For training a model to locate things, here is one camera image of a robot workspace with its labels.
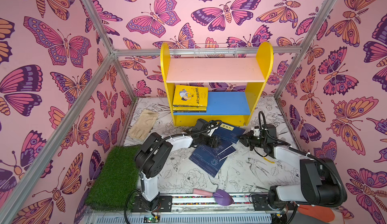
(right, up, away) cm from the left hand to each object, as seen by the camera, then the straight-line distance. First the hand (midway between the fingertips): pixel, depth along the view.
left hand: (220, 141), depth 88 cm
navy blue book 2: (+2, -5, 0) cm, 6 cm away
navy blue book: (+6, +4, +4) cm, 9 cm away
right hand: (+10, +4, -1) cm, 10 cm away
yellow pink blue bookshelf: (+13, +40, +29) cm, 51 cm away
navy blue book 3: (-9, -9, -3) cm, 13 cm away
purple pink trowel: (-1, -25, -14) cm, 28 cm away
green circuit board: (-36, -34, -16) cm, 52 cm away
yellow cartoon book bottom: (-18, +27, +4) cm, 32 cm away
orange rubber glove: (+46, -30, -18) cm, 58 cm away
